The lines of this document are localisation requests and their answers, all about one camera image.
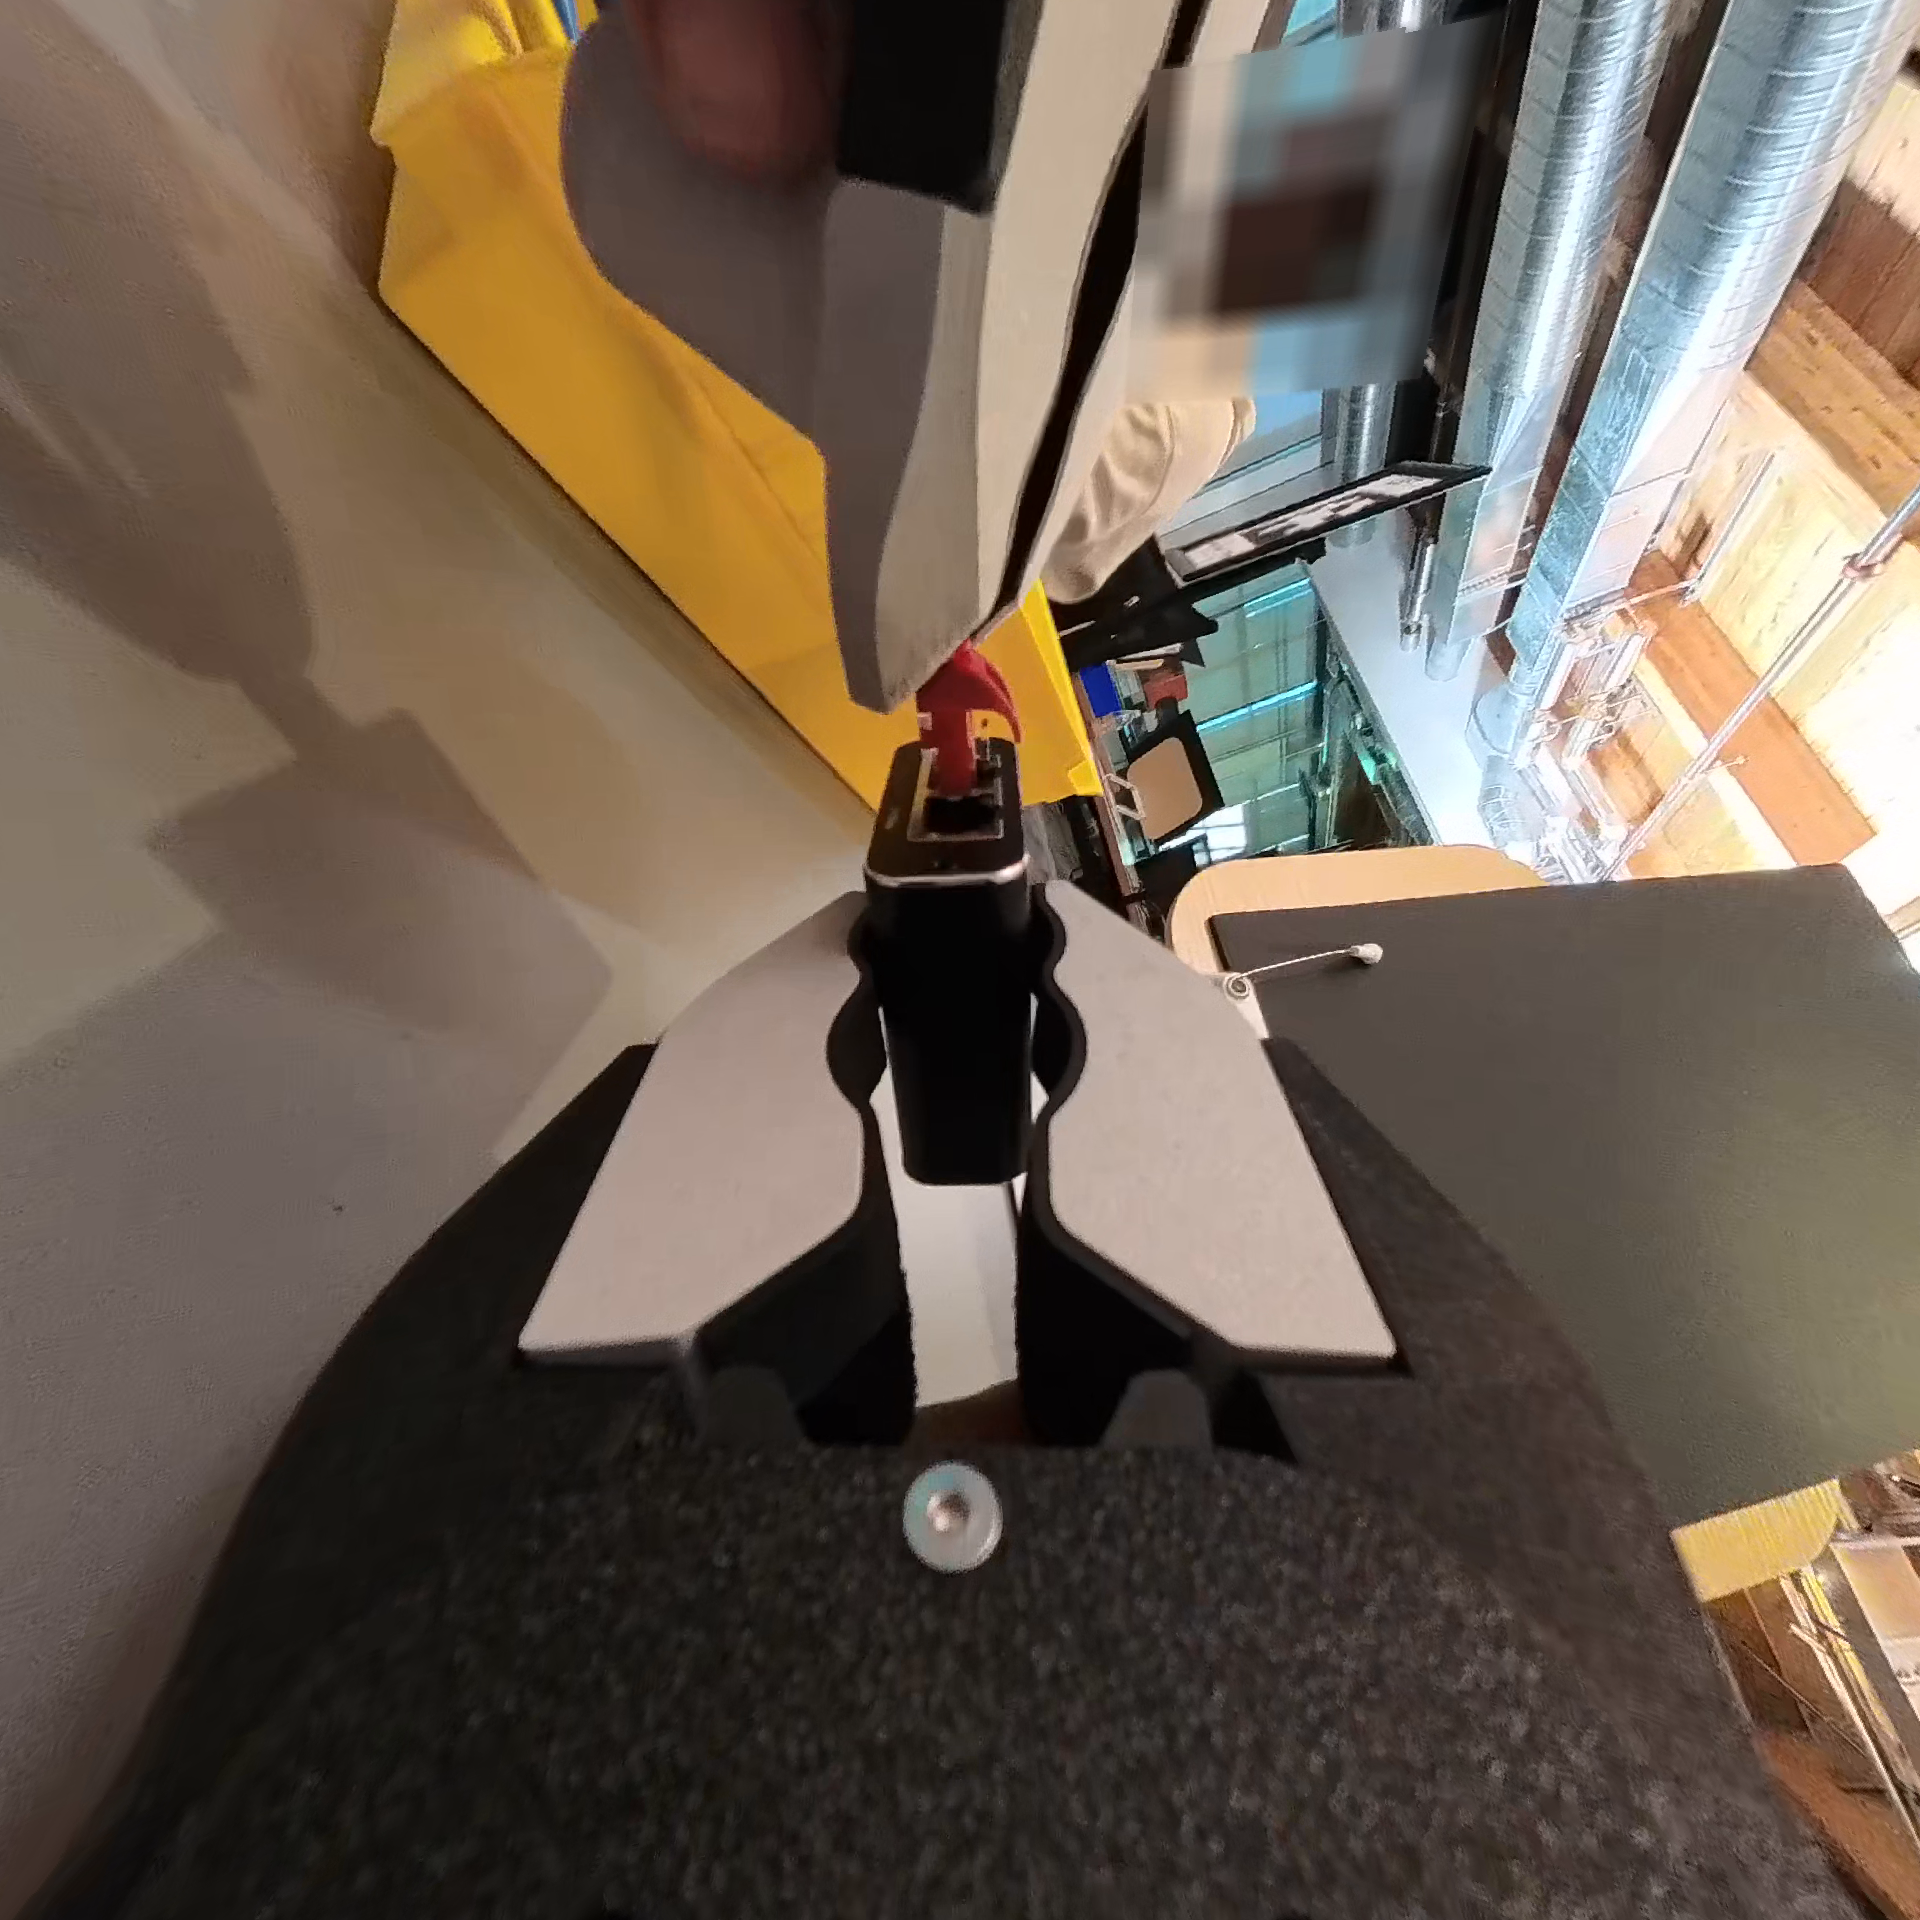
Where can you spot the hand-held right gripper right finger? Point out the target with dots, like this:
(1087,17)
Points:
(1201,1186)

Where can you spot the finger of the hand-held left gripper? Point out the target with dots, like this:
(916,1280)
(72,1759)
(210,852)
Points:
(975,420)

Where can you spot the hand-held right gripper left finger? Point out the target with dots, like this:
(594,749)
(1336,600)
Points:
(706,1186)

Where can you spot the black ethernet adapter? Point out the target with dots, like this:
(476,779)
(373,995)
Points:
(954,1034)

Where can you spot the yellow storage bin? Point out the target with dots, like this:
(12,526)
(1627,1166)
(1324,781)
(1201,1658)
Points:
(646,403)

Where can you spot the person's left hand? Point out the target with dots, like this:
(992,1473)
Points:
(736,90)

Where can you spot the black framed sign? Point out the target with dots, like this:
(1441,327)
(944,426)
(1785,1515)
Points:
(1320,518)

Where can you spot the dark panel board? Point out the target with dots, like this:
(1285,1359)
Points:
(1574,1140)

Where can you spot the tan padded chair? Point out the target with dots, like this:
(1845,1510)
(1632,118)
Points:
(1175,776)

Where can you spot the metal ceiling pipe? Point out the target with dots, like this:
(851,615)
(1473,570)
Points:
(1769,681)

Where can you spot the silver ceiling duct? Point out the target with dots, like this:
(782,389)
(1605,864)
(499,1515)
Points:
(1696,301)

